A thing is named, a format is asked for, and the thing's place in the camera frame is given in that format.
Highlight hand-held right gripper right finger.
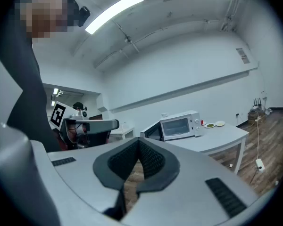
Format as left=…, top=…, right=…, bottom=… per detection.
left=122, top=137, right=259, bottom=226

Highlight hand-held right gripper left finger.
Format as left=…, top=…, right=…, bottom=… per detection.
left=48, top=137, right=140, bottom=221

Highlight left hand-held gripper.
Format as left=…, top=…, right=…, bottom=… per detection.
left=49, top=100, right=120, bottom=151

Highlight white microwave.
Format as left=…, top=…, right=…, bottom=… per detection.
left=140, top=110, right=203, bottom=142

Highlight small white table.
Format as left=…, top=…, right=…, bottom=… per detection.
left=109, top=127, right=135, bottom=142

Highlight person's black shirt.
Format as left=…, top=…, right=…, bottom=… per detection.
left=0, top=32, right=62, bottom=153

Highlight white power strip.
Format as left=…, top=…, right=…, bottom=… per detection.
left=255, top=158, right=266, bottom=173

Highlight wooden crate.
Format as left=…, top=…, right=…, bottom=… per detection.
left=247, top=108, right=266, bottom=125

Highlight long ceiling light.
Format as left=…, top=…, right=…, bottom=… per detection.
left=84, top=0, right=145, bottom=35

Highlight black routers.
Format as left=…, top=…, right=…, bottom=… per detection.
left=252, top=97, right=263, bottom=109

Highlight person's head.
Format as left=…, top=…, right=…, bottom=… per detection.
left=15, top=0, right=80, bottom=44

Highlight white cable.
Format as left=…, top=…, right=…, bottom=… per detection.
left=250, top=116, right=262, bottom=186

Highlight black head-worn camera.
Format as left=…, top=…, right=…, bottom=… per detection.
left=77, top=6, right=92, bottom=28

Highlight wall notice sheet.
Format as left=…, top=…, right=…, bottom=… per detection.
left=235, top=48, right=251, bottom=65

